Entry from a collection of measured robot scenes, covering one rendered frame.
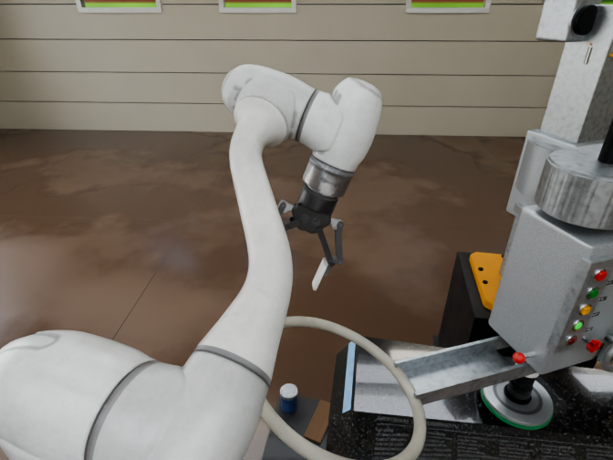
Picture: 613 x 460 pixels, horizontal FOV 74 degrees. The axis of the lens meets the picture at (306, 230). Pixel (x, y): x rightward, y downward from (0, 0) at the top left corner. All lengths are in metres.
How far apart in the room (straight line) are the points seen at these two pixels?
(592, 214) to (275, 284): 0.77
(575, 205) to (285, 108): 0.69
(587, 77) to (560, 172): 0.94
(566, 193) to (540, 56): 6.78
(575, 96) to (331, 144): 1.42
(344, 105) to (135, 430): 0.56
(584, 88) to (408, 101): 5.49
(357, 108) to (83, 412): 0.58
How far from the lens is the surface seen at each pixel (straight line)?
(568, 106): 2.03
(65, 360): 0.53
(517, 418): 1.55
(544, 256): 1.20
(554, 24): 1.99
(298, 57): 7.12
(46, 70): 8.61
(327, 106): 0.74
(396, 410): 1.52
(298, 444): 0.91
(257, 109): 0.72
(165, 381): 0.48
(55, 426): 0.51
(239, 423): 0.47
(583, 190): 1.08
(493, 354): 1.42
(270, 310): 0.51
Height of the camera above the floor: 2.07
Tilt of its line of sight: 30 degrees down
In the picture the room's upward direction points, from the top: straight up
